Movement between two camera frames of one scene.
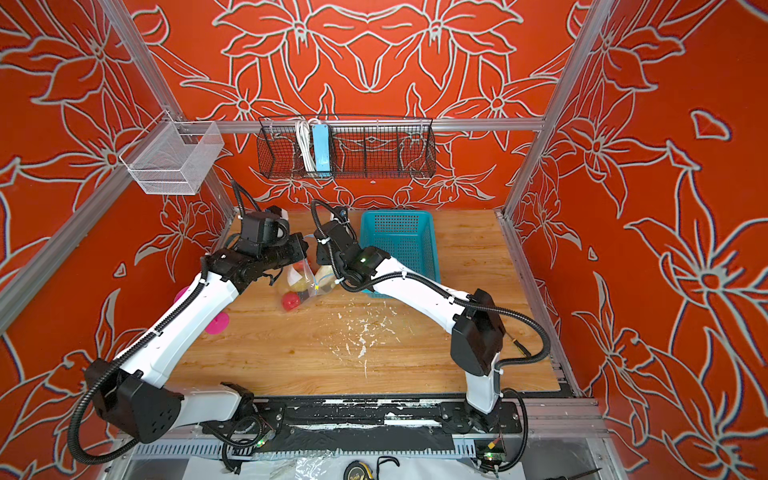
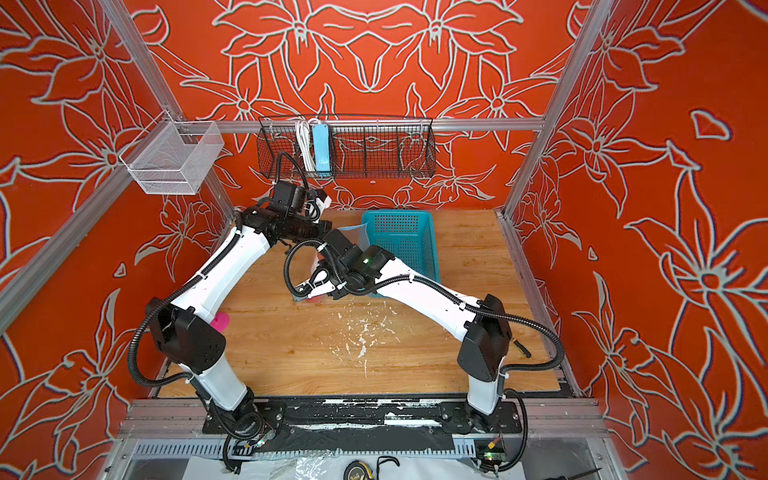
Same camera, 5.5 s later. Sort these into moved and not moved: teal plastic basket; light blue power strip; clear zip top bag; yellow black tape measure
Moved: clear zip top bag
Not moved: yellow black tape measure; light blue power strip; teal plastic basket
